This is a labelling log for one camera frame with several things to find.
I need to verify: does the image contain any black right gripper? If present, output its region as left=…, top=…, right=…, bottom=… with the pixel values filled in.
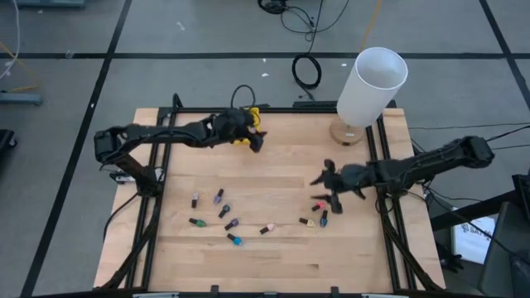
left=309, top=159, right=376, bottom=216

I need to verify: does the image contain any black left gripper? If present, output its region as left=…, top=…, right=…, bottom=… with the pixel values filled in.
left=213, top=108, right=268, bottom=154

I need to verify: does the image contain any yellow plastic basket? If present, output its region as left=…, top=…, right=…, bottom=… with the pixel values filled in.
left=231, top=106, right=263, bottom=147

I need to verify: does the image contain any white lamp with wooden base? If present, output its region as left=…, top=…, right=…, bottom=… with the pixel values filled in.
left=329, top=46, right=409, bottom=147

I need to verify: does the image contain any white printed sign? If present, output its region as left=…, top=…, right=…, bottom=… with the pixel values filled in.
left=450, top=214, right=497, bottom=266

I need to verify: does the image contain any black office chair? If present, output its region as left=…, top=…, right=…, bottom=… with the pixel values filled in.
left=478, top=200, right=530, bottom=298

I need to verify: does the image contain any black aluminium table frame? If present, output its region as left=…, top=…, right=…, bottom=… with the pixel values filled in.
left=95, top=94, right=446, bottom=293

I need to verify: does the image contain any black table cable loop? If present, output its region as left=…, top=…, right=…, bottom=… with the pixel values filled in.
left=229, top=84, right=257, bottom=109

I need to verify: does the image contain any black coiled floor cable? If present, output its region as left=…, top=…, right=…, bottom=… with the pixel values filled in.
left=291, top=0, right=326, bottom=102

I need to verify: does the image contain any black floor cable tangle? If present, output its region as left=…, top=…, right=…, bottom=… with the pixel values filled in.
left=257, top=0, right=351, bottom=42

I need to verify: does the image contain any thin black floor cable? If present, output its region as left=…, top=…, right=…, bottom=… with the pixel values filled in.
left=407, top=122, right=530, bottom=132

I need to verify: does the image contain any yellow floor cable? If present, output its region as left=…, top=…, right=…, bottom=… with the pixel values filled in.
left=358, top=0, right=383, bottom=54

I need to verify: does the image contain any blue-grey floor rail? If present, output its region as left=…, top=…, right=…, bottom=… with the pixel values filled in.
left=16, top=0, right=87, bottom=9
left=0, top=92, right=44, bottom=106

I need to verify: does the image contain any white floor cable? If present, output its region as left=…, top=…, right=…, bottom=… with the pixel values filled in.
left=0, top=0, right=21, bottom=82

